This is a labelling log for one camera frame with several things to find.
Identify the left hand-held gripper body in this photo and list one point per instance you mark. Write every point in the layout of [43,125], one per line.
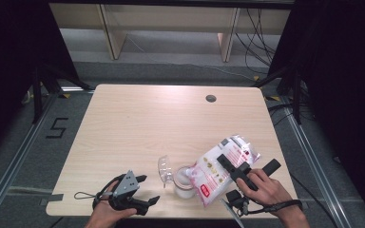
[126,186]

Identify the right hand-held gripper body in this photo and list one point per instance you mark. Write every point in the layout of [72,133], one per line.
[244,177]

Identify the red and white sugar bag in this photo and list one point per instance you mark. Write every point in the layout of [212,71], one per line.
[215,171]

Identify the clear glass jar with lid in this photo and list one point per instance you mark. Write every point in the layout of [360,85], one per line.
[183,183]

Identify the person's right hand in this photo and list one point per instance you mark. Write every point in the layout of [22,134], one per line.
[266,190]

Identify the person's left hand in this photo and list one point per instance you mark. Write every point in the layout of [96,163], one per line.
[106,215]

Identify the grey round table grommet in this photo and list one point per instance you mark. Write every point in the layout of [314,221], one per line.
[210,98]

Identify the grey tape strip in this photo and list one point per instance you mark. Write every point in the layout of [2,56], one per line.
[55,198]

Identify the yellow black tape piece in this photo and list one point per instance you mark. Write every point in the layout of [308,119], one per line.
[65,95]
[273,98]
[256,77]

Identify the black metal stand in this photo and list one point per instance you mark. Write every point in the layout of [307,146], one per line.
[38,95]
[296,95]

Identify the black curtain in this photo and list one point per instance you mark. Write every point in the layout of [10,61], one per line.
[12,47]
[345,63]

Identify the aluminium floor rail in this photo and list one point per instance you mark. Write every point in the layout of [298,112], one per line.
[313,164]
[22,148]

